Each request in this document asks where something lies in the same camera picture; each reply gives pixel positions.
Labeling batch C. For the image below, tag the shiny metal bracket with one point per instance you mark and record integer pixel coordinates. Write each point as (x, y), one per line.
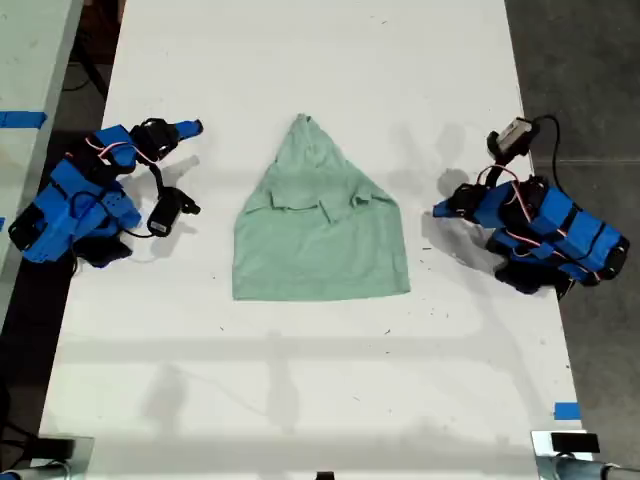
(542, 457)
(82, 452)

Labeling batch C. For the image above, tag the black camera stalk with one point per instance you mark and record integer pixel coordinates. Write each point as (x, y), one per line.
(157, 177)
(496, 170)

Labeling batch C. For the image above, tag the pale green T-shirt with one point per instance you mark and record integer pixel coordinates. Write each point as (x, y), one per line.
(320, 250)

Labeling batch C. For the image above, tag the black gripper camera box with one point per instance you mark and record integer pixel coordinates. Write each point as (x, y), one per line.
(515, 136)
(167, 210)

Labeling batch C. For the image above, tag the tiny black box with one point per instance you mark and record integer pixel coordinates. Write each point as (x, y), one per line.
(325, 476)

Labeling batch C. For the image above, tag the pale side table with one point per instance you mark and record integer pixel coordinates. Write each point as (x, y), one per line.
(30, 60)

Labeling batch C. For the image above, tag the long blue tape strip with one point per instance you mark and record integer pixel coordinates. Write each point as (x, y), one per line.
(20, 120)

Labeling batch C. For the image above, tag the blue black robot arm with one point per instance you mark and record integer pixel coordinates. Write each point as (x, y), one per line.
(70, 210)
(565, 235)

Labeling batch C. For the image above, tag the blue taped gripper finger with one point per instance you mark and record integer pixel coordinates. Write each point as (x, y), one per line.
(181, 137)
(444, 210)
(467, 196)
(189, 126)

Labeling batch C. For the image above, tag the small black box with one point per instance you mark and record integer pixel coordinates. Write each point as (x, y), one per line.
(56, 446)
(575, 442)

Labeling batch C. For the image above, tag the short blue tape strip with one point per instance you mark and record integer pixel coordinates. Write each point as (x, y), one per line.
(567, 411)

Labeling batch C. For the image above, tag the grey metal tube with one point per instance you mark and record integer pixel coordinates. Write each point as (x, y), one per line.
(30, 472)
(595, 470)

